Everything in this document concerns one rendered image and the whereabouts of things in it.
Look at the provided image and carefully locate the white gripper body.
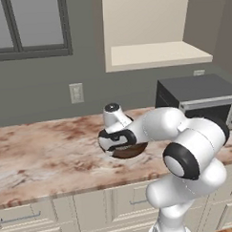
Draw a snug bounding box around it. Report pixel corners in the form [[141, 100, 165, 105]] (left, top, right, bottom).
[[97, 135, 127, 154]]

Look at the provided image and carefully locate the brown bowl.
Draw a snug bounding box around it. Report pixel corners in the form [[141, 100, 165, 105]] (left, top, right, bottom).
[[111, 141, 149, 160]]

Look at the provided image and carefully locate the cream narrow cabinet panel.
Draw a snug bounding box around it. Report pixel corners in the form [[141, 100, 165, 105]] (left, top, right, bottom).
[[73, 189, 112, 232]]

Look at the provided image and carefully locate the cream cabinet door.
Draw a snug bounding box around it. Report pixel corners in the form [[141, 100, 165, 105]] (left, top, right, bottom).
[[194, 162, 232, 232]]

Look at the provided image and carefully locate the dark grey toaster oven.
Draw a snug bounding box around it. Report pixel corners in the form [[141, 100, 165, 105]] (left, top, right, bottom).
[[153, 72, 232, 136]]

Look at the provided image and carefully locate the grey framed window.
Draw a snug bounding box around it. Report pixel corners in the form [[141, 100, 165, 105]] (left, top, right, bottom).
[[0, 0, 74, 63]]

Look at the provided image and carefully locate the grey drawer handle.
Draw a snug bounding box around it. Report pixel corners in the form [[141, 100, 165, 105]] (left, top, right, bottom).
[[128, 199, 150, 206], [0, 211, 43, 225]]

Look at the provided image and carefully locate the white wall outlet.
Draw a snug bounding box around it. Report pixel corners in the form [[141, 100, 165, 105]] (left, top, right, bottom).
[[192, 69, 206, 77], [68, 82, 86, 105]]

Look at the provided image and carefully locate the cream open wall shelf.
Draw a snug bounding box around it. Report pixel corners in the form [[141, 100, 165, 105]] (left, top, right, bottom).
[[101, 0, 231, 74]]

